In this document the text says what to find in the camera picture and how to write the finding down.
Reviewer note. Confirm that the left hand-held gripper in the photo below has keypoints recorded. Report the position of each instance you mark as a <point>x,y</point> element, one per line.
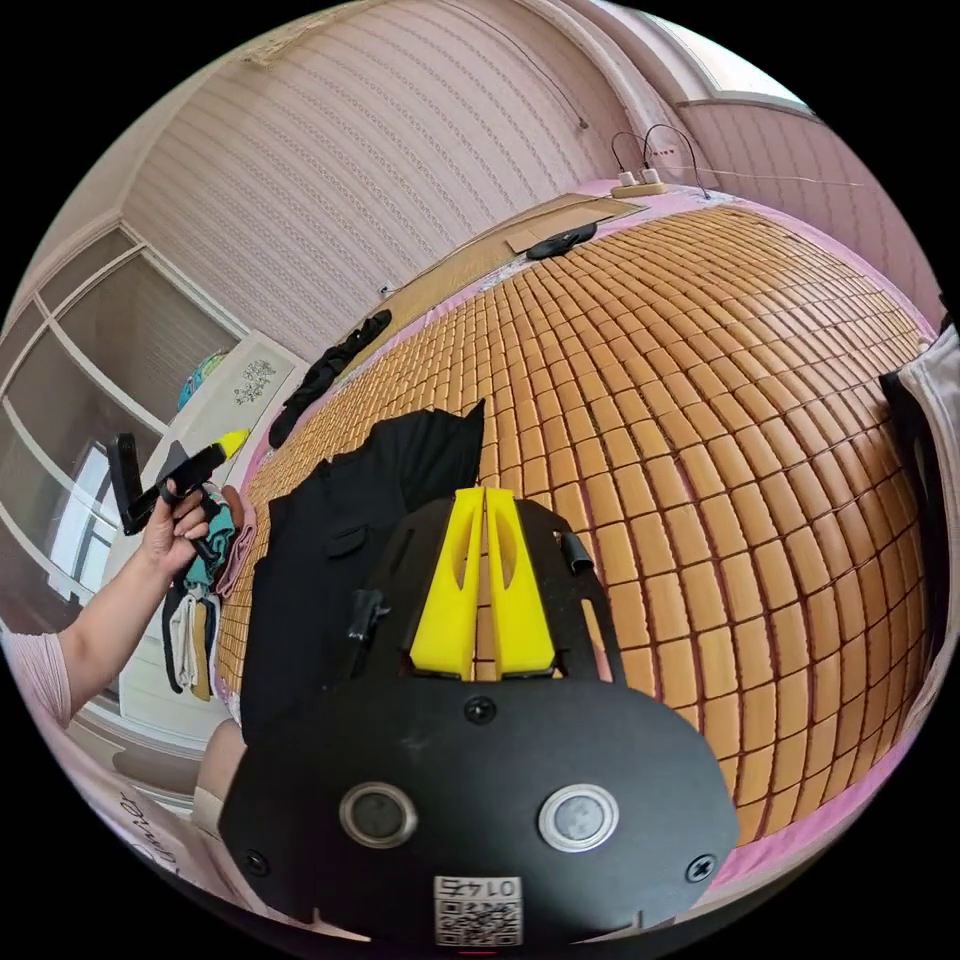
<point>184,466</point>

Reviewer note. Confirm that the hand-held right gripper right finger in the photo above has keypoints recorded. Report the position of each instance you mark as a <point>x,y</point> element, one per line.
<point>525,607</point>

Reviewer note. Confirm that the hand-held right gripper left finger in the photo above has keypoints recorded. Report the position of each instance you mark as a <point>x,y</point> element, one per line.
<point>444,600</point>

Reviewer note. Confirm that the black short sleeve shirt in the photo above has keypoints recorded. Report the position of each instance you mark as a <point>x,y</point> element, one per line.
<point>330,540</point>

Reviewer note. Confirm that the person's left forearm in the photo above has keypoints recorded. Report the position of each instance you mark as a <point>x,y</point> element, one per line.
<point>112,637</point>

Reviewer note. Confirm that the person's left hand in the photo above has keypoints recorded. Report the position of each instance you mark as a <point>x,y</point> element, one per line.
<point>169,540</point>

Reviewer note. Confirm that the crumpled black garment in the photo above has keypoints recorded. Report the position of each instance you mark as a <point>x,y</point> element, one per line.
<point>330,367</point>

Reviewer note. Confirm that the pile of clothes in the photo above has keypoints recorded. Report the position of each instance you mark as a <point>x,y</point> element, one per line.
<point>196,600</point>

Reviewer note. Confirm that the bed with woven mat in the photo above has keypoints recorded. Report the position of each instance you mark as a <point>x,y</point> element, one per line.
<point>712,450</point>

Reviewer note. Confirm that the small black cloth item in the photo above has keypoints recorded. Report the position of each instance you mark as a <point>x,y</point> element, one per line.
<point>559,242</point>

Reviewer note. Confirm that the person's body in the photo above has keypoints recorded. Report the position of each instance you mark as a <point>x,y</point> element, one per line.
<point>150,825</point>

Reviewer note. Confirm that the flat brown cardboard sheet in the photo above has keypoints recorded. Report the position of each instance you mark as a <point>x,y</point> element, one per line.
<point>551,225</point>

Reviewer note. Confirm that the white and black hanging garment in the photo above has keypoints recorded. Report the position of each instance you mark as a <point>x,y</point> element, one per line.
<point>926,465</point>

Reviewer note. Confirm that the power strip with chargers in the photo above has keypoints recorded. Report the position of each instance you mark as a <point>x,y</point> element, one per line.
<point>637,184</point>

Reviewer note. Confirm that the small bright window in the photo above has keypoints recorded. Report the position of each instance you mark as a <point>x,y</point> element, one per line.
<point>757,71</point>

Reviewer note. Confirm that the large window with white frame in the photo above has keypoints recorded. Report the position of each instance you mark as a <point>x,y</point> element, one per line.
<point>82,390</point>

